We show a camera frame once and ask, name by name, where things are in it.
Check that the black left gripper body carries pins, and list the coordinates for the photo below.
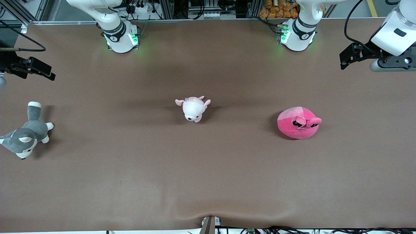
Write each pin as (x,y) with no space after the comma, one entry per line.
(364,53)

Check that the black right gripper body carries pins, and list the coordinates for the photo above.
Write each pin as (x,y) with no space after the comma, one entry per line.
(7,62)

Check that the round pink plush toy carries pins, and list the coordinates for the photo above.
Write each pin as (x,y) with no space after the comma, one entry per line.
(292,126)

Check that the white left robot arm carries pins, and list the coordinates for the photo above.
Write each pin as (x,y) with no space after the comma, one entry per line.
(299,39)

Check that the grey white husky plush toy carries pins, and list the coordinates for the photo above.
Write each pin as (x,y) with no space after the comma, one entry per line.
(32,130)

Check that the small pink white plush toy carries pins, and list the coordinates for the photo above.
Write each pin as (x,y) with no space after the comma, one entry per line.
(191,110)

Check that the aluminium side profiles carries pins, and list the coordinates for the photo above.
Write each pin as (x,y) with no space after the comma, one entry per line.
(19,11)

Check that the orange snack bags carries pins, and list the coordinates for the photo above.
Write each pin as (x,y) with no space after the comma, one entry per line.
(279,9)

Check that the white power strip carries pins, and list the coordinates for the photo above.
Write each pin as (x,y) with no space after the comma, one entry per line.
(139,8)

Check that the brown table cloth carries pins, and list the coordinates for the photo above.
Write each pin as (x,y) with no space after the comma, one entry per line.
(208,169)

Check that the aluminium frame rack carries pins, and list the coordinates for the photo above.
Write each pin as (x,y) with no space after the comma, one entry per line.
(165,8)

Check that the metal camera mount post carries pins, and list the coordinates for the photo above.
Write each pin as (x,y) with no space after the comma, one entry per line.
(208,226)

